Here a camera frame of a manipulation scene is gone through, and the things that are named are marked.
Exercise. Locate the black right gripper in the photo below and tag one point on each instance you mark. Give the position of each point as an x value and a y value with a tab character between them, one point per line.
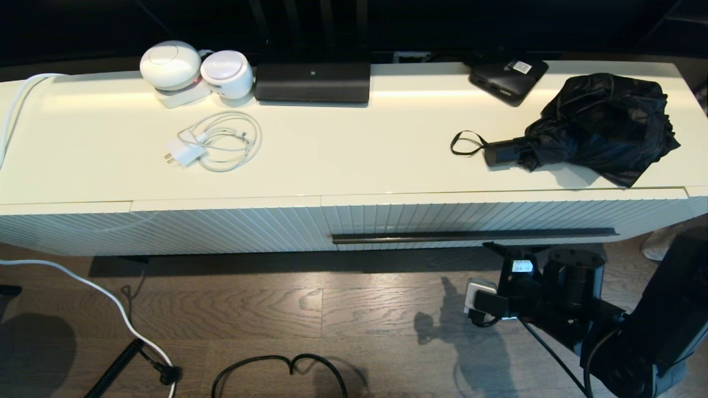
525	287

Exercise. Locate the white cabinet drawer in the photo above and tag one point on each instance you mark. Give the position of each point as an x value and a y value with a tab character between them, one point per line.
442	215

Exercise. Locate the black umbrella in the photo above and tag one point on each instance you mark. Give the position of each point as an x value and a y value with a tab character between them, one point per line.
603	121

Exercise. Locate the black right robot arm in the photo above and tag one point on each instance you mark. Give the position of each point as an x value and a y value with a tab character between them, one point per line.
652	331

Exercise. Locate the white ribbed tv cabinet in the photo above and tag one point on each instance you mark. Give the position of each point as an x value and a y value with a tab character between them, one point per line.
359	155

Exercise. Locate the beige curtain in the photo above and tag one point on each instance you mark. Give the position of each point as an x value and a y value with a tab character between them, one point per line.
658	246

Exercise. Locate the black set-top box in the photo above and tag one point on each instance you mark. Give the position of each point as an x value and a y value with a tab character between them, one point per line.
506	80

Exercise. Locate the black rectangular speaker bar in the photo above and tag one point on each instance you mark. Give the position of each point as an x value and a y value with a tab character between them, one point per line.
312	83

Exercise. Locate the small white round device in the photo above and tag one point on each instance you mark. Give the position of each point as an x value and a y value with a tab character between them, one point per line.
227	74

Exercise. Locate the white charger plug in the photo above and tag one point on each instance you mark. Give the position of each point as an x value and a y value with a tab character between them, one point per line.
182	152

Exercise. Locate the white flat box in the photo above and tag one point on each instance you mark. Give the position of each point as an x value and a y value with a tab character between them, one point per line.
182	98

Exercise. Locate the large white round device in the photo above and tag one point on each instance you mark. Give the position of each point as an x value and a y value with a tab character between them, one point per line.
168	65

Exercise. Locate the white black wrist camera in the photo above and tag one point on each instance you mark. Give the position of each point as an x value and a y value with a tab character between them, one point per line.
478	293

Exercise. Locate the white wall socket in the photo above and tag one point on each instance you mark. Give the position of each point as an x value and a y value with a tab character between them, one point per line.
412	56

